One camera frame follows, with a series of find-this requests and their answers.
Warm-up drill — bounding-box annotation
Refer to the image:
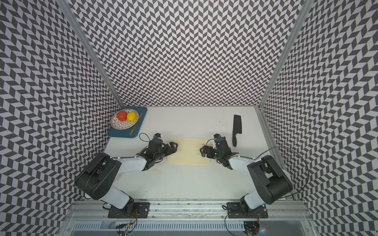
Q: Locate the patterned ceramic plate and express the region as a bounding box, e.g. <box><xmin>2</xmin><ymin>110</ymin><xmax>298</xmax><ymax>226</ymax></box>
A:
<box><xmin>111</xmin><ymin>109</ymin><xmax>139</xmax><ymax>130</ymax></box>

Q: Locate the cream plastic cutting board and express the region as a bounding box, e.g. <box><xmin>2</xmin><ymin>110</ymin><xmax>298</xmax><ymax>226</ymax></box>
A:
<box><xmin>167</xmin><ymin>138</ymin><xmax>211</xmax><ymax>165</ymax></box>

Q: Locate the yellow lemon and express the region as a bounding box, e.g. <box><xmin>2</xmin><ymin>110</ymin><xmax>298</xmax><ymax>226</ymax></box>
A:
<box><xmin>127</xmin><ymin>112</ymin><xmax>137</xmax><ymax>123</ymax></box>

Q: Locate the aluminium front rail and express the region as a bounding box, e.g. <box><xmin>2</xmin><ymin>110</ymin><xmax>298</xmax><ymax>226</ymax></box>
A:
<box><xmin>65</xmin><ymin>199</ymin><xmax>312</xmax><ymax>221</ymax></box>

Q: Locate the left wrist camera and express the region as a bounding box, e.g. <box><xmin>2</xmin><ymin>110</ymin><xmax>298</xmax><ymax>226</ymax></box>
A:
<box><xmin>153</xmin><ymin>133</ymin><xmax>161</xmax><ymax>139</ymax></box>

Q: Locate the right aluminium corner post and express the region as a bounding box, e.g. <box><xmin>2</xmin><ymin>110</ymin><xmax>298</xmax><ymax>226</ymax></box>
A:
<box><xmin>258</xmin><ymin>0</ymin><xmax>315</xmax><ymax>109</ymax></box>

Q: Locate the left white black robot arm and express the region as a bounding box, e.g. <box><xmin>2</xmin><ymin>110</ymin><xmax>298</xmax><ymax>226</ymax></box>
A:
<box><xmin>74</xmin><ymin>136</ymin><xmax>178</xmax><ymax>216</ymax></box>

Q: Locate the left aluminium corner post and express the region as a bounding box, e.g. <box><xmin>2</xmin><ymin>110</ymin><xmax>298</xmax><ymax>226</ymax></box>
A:
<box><xmin>56</xmin><ymin>0</ymin><xmax>124</xmax><ymax>107</ymax></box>

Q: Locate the aluminium corner post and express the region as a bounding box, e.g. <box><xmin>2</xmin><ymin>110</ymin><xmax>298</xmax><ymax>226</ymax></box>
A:
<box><xmin>56</xmin><ymin>0</ymin><xmax>124</xmax><ymax>107</ymax></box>
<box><xmin>258</xmin><ymin>0</ymin><xmax>315</xmax><ymax>109</ymax></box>

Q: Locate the wooden chopstick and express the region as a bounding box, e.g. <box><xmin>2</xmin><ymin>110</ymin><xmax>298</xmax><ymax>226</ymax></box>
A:
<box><xmin>130</xmin><ymin>113</ymin><xmax>143</xmax><ymax>136</ymax></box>

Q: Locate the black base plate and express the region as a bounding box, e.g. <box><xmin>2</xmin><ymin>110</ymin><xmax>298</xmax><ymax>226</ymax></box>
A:
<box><xmin>108</xmin><ymin>202</ymin><xmax>151</xmax><ymax>219</ymax></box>
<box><xmin>226</xmin><ymin>202</ymin><xmax>268</xmax><ymax>219</ymax></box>

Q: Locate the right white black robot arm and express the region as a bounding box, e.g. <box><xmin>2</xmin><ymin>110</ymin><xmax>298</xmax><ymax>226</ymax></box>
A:
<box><xmin>199</xmin><ymin>136</ymin><xmax>293</xmax><ymax>216</ymax></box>

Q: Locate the red tomato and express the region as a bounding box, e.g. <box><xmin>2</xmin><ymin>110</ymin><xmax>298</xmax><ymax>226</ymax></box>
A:
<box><xmin>117</xmin><ymin>110</ymin><xmax>127</xmax><ymax>122</ymax></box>

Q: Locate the black cleaver knife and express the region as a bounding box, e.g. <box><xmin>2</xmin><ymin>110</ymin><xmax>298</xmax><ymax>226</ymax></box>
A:
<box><xmin>232</xmin><ymin>115</ymin><xmax>242</xmax><ymax>147</ymax></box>

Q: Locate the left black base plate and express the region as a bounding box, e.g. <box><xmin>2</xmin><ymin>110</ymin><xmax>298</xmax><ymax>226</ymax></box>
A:
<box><xmin>108</xmin><ymin>202</ymin><xmax>151</xmax><ymax>219</ymax></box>

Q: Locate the teal rectangular tray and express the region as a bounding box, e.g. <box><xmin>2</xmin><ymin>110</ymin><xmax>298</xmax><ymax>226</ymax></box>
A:
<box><xmin>107</xmin><ymin>106</ymin><xmax>148</xmax><ymax>138</ymax></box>

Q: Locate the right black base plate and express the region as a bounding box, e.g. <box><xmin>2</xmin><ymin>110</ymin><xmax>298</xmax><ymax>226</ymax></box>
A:
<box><xmin>226</xmin><ymin>202</ymin><xmax>268</xmax><ymax>219</ymax></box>

